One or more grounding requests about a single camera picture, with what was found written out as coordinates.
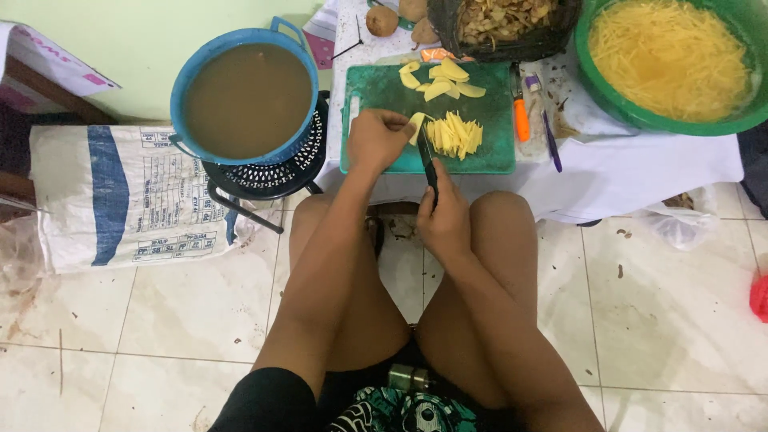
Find person's left hand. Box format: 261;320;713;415
347;108;416;175

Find person's right hand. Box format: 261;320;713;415
416;157;474;265

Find single yellow potato slice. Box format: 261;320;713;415
408;112;434;146

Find black kitchen knife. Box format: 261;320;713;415
418;122;440;210

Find green plastic cutting board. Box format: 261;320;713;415
340;61;517;176

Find person's right leg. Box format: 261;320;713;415
416;190;542;410

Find person's leg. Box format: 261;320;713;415
416;190;542;410
287;192;416;374

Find dark sandal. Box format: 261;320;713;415
365;215;386;260

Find heap of cut potato sticks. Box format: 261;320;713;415
425;110;484;162

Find pile of yellow potato slices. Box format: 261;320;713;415
398;56;487;103

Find black plastic stool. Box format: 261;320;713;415
200;90;331;235

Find thin black stick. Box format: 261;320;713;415
331;14;366;60

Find unpeeled brown potato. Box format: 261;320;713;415
365;5;400;38
397;0;428;24
410;16;440;51

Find person's left leg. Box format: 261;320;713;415
287;192;416;374

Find blue basin with brown water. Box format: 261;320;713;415
168;16;321;168

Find small metal cylinder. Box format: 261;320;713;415
388;362;433;394

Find black bag of potato peels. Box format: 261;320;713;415
426;0;583;64

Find white tablecloth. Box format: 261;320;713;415
314;0;745;225

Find teal printed shirt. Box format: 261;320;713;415
327;385;481;432

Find green plastic basin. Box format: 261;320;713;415
574;0;768;138

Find clear plastic bag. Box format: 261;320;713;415
635;185;721;252

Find black shorts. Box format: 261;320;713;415
207;342;517;432

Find white woven sack blue print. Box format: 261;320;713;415
28;124;260;276

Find potato sticks soaking in water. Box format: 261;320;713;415
587;0;754;124

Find dark cloth bundle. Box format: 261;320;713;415
736;119;768;220

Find red plastic object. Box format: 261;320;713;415
749;274;768;325

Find brown wooden furniture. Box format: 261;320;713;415
0;56;116;128

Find white bag with pink print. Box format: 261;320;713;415
0;20;122;98

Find teal plastic ring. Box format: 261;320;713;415
366;0;416;32

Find orange-handled peeler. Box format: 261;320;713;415
510;62;532;144

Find purple-handled peeler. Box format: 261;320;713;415
524;72;564;174

